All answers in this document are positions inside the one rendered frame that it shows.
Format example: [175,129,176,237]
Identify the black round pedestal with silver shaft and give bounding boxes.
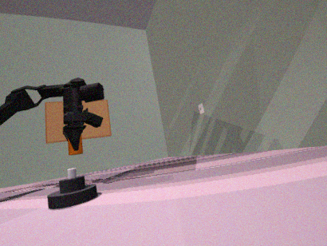
[47,168,97,209]

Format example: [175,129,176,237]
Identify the orange tapered knob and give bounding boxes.
[68,136,83,155]

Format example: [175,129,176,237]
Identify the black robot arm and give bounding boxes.
[0,77,104,128]

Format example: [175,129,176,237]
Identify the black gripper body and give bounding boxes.
[63,101,89,126]

